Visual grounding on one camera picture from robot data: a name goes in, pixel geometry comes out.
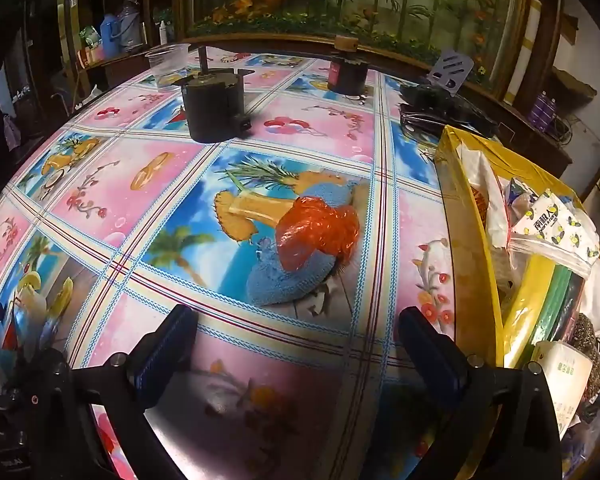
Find green packet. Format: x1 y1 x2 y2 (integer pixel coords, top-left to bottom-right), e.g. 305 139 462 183
79 26 103 51

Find clear plastic cup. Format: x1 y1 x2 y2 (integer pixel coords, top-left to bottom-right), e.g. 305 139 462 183
145 43 191 92

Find gold door frame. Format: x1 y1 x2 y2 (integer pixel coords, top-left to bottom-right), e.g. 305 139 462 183
55 0 81 91

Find white roll yellow bands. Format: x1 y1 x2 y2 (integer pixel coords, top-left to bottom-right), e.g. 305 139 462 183
510 7 543 106

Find brown cardboard box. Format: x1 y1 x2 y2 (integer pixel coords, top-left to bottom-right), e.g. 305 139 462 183
550 67 598 111

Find wooden wall cabinet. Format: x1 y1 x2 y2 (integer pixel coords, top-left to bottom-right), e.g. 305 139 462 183
55 0 588 181

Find purple bottle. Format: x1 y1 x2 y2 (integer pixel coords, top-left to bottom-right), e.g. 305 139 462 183
530 92 546 128
544 95 561 132

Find lemon print snack packet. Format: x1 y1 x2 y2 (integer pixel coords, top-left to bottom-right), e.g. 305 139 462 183
510 190 600 278

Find black cylindrical container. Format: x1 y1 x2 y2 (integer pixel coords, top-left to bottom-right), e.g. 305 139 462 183
180 45 255 143

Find dark bottle with cork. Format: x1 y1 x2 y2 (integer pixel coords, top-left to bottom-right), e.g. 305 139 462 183
327 36 370 97

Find dark speckled scourer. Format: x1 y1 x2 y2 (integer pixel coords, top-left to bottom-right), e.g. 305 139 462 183
565 312 600 406

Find grey thermos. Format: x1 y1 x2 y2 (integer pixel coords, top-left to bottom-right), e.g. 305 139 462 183
117 0 146 53

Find white paper pack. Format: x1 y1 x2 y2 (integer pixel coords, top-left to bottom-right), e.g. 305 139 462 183
532 341 593 431

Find yellow taped cardboard box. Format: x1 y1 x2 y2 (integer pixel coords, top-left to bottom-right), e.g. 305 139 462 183
432 125 600 480

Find grey perforated phone stand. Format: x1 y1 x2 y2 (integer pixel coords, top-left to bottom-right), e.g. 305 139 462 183
426 50 475 96

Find blue thermos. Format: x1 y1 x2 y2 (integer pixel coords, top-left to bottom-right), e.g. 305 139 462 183
100 12 121 58

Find white plastic bag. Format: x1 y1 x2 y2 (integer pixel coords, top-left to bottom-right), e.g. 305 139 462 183
455 142 511 251

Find black pouch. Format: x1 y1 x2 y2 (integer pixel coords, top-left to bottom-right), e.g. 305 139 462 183
399 82 461 111

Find blue towel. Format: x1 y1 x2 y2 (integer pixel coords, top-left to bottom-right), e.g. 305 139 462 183
245 180 366 307

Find pink patterned cloth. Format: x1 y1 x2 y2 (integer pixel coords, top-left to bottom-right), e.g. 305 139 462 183
2 115 23 151

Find red plastic bag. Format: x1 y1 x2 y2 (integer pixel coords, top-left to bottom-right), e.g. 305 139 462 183
276 196 361 273

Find flower landscape mural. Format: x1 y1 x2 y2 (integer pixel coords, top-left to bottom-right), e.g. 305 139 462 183
187 0 518 68

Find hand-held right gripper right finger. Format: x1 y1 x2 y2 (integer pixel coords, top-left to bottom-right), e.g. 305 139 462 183
397 306 565 480

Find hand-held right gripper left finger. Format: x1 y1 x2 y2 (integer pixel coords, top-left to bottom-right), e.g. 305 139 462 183
34 304 199 480

